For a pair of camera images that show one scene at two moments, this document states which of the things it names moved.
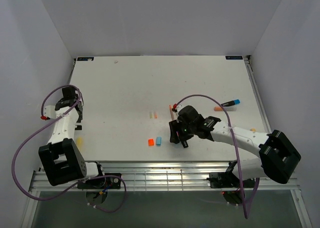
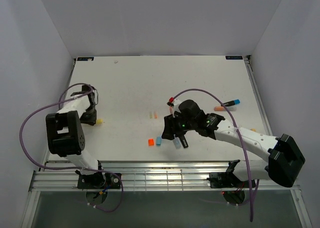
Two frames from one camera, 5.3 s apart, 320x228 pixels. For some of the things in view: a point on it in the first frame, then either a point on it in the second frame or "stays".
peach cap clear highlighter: (227, 108) stays
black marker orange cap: (184, 144) stays
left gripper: (79, 119) -> (91, 121)
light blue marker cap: (158, 141) stays
